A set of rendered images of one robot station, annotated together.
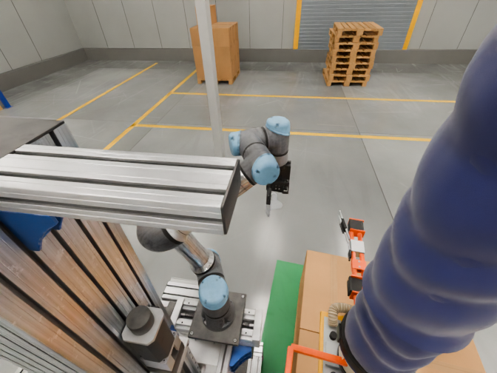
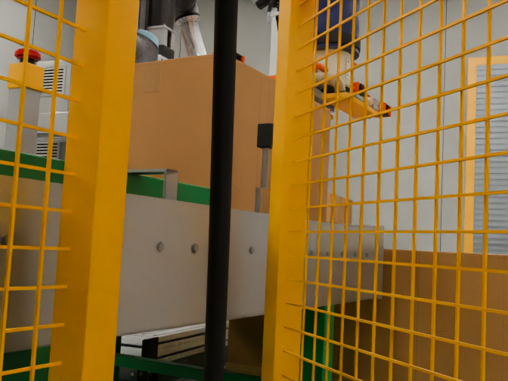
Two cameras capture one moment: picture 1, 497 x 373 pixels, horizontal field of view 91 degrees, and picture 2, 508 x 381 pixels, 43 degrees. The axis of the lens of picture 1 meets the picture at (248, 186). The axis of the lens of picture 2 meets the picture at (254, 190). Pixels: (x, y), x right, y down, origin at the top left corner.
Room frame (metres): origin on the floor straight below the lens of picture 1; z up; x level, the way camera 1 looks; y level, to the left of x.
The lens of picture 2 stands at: (-2.07, -0.69, 0.53)
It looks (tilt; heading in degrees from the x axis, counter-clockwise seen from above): 5 degrees up; 13
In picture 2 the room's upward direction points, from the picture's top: 3 degrees clockwise
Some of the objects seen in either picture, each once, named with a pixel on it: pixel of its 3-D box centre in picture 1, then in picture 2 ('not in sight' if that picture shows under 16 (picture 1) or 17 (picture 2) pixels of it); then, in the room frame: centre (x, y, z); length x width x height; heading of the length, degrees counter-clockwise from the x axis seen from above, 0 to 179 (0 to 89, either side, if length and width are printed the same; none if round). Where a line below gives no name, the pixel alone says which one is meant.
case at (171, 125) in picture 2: not in sight; (216, 163); (-0.42, -0.19, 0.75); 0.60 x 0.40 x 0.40; 164
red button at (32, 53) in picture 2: not in sight; (27, 58); (-0.52, 0.35, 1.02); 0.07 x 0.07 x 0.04
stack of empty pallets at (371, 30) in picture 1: (348, 53); not in sight; (7.28, -2.81, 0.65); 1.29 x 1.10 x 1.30; 170
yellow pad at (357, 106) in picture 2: not in sight; (351, 102); (0.25, -0.49, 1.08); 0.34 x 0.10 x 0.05; 164
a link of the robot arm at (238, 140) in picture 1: (248, 144); not in sight; (0.66, -0.01, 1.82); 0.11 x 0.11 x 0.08; 16
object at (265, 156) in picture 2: not in sight; (264, 168); (-0.92, -0.43, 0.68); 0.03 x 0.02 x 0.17; 74
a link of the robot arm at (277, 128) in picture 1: (276, 135); not in sight; (0.71, -0.10, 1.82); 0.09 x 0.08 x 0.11; 106
